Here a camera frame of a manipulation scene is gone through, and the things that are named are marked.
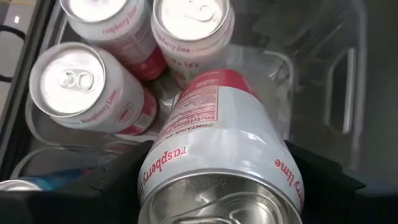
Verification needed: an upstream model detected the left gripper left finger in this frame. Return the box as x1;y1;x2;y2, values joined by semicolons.
0;140;155;224

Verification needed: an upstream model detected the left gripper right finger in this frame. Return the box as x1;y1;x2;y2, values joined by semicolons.
284;140;398;224

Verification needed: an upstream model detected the blue silver Red Bull can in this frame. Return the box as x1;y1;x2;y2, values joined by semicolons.
0;167;96;192

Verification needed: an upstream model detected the black aluminium table frame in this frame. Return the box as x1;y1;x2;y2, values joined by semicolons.
0;0;68;181

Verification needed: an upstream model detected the black coiled cable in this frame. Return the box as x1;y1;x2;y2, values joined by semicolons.
0;24;26;84

